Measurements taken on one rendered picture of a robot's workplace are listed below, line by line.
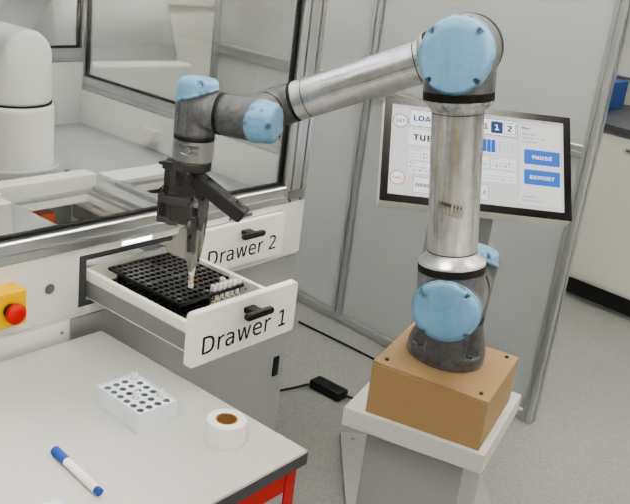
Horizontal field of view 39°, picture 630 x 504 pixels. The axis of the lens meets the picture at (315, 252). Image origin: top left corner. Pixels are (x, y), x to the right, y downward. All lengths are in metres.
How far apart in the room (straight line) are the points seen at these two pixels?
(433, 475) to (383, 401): 0.18
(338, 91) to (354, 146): 2.10
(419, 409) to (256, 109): 0.62
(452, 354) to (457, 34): 0.60
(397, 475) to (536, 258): 1.59
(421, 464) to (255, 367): 0.77
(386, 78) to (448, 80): 0.22
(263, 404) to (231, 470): 1.00
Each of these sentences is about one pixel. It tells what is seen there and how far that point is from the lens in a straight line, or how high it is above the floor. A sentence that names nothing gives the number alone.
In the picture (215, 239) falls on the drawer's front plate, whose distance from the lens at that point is 2.07.
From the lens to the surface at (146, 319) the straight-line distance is 1.75.
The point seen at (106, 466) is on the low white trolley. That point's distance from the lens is 1.50.
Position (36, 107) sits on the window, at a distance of 1.72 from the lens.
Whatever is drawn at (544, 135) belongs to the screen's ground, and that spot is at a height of 1.15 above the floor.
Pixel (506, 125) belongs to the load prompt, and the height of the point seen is 1.16.
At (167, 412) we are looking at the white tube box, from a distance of 1.60.
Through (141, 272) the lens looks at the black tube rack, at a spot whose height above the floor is 0.90.
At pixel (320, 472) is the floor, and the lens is 2.89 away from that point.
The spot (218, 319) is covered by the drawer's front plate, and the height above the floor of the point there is 0.90.
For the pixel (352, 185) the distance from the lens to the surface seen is 3.71.
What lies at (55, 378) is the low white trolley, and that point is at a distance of 1.75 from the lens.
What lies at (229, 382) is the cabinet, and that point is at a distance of 2.33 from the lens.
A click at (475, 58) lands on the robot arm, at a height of 1.45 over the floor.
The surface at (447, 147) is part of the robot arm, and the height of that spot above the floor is 1.30.
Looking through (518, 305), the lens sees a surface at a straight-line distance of 3.31.
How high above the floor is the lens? 1.61
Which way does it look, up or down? 20 degrees down
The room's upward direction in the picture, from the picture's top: 7 degrees clockwise
